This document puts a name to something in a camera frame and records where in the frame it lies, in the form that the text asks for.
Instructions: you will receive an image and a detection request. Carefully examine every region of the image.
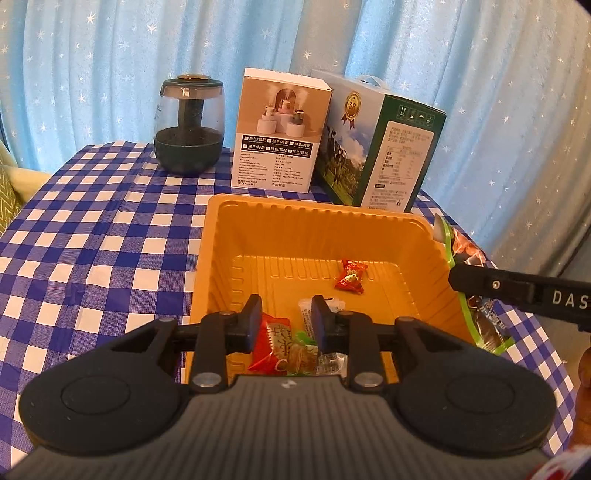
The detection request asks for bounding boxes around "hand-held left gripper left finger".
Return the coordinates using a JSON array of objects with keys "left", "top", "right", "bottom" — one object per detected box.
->
[{"left": 108, "top": 294, "right": 264, "bottom": 394}]

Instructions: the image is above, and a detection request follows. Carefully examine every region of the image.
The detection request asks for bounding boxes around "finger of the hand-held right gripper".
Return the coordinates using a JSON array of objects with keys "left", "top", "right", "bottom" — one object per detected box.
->
[{"left": 449, "top": 264, "right": 539, "bottom": 308}]

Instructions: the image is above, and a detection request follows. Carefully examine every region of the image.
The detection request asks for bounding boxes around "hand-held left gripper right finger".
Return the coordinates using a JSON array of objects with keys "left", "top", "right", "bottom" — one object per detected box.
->
[{"left": 311, "top": 294, "right": 468, "bottom": 394}]

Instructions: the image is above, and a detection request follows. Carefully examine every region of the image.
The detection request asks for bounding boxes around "clear packet black sesame bar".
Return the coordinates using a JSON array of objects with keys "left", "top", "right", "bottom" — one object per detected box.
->
[{"left": 297, "top": 298, "right": 348, "bottom": 376}]

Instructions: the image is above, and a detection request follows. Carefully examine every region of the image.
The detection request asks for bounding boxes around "large red candy packet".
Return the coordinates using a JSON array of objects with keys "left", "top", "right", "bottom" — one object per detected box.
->
[{"left": 247, "top": 312, "right": 296, "bottom": 373}]

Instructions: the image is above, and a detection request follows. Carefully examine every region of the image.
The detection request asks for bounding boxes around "green candy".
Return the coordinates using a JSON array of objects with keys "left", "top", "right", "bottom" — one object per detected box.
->
[{"left": 281, "top": 329, "right": 324, "bottom": 374}]

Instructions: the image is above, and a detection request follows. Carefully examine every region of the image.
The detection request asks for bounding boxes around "dark green snack packet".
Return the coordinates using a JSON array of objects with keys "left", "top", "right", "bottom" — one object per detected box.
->
[{"left": 433, "top": 214, "right": 516, "bottom": 356}]

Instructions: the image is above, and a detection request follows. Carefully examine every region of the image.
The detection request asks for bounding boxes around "small red snack packet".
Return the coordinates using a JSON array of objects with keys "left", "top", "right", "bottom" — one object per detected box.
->
[{"left": 334, "top": 259, "right": 368, "bottom": 294}]

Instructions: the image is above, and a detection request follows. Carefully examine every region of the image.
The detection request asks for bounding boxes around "orange plastic tray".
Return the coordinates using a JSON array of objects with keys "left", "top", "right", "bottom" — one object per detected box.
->
[{"left": 182, "top": 194, "right": 479, "bottom": 387}]

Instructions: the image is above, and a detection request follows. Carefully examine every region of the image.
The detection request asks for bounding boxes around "blue white checked tablecloth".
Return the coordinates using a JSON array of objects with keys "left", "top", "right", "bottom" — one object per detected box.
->
[{"left": 0, "top": 140, "right": 583, "bottom": 462}]

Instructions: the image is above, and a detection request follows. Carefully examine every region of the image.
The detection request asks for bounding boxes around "green milk carton box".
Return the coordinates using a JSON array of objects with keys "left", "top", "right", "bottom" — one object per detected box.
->
[{"left": 311, "top": 69, "right": 448, "bottom": 213}]

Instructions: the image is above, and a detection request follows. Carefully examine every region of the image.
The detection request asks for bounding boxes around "white humidifier box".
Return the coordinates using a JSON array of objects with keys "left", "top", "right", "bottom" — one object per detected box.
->
[{"left": 230, "top": 67, "right": 334, "bottom": 194}]

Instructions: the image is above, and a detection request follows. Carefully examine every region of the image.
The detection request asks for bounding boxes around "dark green glass humidifier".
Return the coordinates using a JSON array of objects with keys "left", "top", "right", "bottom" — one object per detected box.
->
[{"left": 154, "top": 73, "right": 226, "bottom": 175}]

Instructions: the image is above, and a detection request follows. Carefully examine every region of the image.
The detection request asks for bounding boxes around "blue star curtain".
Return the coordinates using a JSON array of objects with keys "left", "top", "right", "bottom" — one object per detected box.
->
[{"left": 0, "top": 0, "right": 591, "bottom": 278}]

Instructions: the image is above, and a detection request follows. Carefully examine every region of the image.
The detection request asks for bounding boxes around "yellow green sofa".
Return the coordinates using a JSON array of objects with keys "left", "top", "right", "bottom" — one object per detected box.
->
[{"left": 11, "top": 168, "right": 52, "bottom": 205}]

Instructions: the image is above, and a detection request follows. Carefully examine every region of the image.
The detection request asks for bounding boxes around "green zigzag pillow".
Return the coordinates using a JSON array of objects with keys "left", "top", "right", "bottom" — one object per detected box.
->
[{"left": 0, "top": 142, "right": 22, "bottom": 232}]

